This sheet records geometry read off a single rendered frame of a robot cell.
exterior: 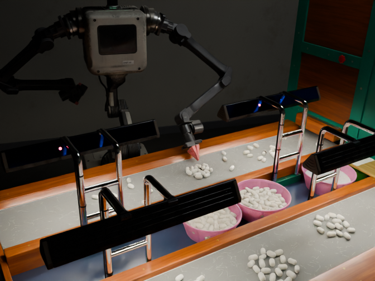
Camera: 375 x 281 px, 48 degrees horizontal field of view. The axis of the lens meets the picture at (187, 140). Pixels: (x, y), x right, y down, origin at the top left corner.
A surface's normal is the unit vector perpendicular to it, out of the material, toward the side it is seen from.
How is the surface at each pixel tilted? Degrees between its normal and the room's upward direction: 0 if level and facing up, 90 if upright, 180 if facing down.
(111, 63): 90
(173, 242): 0
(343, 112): 90
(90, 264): 0
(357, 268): 0
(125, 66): 90
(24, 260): 90
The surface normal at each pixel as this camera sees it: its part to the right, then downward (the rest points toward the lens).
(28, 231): 0.02, -0.90
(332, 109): -0.85, 0.21
